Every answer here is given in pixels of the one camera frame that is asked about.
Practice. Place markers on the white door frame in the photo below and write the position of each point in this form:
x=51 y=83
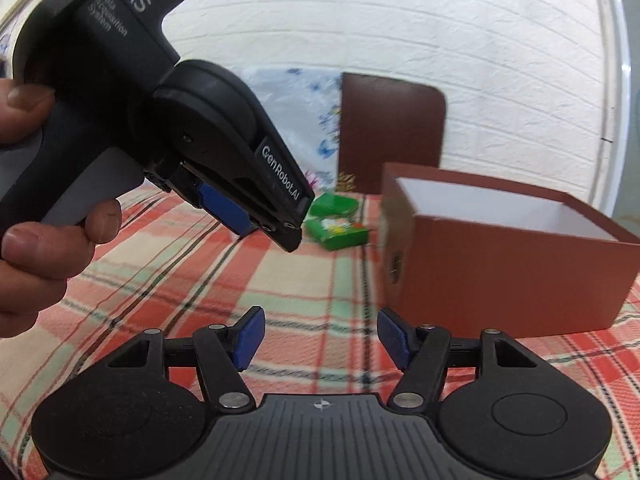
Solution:
x=617 y=85

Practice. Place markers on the green cardboard box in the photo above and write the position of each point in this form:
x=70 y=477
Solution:
x=340 y=234
x=334 y=205

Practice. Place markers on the red plaid tablecloth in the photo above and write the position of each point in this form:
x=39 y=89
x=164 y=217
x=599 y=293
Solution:
x=310 y=285

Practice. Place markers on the person's left hand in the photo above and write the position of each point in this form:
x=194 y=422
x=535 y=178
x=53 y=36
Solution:
x=35 y=270

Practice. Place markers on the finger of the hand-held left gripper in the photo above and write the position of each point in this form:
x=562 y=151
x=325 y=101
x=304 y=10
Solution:
x=285 y=185
x=225 y=209

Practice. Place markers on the brown cardboard box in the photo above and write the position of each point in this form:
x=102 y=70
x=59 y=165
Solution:
x=500 y=270

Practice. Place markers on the brown chair with rounded backrest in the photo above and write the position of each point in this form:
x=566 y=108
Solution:
x=390 y=130

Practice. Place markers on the floral plastic bag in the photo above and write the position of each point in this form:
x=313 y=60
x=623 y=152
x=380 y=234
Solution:
x=290 y=110

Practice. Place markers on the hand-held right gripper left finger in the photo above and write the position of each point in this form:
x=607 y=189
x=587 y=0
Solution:
x=250 y=335

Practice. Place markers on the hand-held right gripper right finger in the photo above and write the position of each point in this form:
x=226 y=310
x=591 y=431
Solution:
x=395 y=335

